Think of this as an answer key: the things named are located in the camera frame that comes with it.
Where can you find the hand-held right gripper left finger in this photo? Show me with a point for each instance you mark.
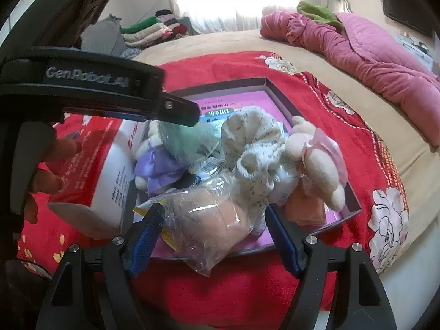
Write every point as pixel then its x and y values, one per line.
pixel 147 239

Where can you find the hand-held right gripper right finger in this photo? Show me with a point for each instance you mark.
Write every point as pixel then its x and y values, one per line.
pixel 285 244

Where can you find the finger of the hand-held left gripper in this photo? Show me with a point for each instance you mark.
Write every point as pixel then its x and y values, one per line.
pixel 178 110

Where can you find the pink cloth pack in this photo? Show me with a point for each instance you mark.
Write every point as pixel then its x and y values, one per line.
pixel 306 209

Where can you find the white bear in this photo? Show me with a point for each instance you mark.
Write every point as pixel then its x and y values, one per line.
pixel 319 165
pixel 154 165

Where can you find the clear bag of peach cloth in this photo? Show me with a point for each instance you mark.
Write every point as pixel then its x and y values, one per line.
pixel 206 220

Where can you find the purple cardboard box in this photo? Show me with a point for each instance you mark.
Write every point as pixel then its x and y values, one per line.
pixel 275 92

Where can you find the person's left hand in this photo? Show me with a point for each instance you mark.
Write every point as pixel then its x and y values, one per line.
pixel 48 180

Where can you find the mint green mesh scrunchie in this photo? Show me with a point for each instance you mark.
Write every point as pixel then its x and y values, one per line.
pixel 185 137

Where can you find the blue patterned cushion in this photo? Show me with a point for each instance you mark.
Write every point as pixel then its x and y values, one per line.
pixel 130 52

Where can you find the red and white carton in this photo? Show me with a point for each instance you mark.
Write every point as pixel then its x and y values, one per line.
pixel 110 178

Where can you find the stack of folded clothes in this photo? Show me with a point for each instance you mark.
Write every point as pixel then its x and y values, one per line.
pixel 147 31

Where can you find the white floral scrunchie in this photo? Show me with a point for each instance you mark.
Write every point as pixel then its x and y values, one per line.
pixel 251 137

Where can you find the beige bed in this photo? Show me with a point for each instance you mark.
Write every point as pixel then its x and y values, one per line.
pixel 223 41

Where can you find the white curtain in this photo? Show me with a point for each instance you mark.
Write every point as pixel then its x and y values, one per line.
pixel 233 0

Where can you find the red floral blanket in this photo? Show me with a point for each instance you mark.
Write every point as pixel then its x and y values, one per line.
pixel 361 144

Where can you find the green cloth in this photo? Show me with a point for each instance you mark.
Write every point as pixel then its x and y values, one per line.
pixel 316 12

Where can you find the pink quilt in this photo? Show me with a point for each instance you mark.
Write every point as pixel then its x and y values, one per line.
pixel 378 58

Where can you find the white cabinet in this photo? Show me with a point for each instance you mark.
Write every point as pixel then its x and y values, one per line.
pixel 416 50

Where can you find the black television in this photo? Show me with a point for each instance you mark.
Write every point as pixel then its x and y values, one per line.
pixel 405 7

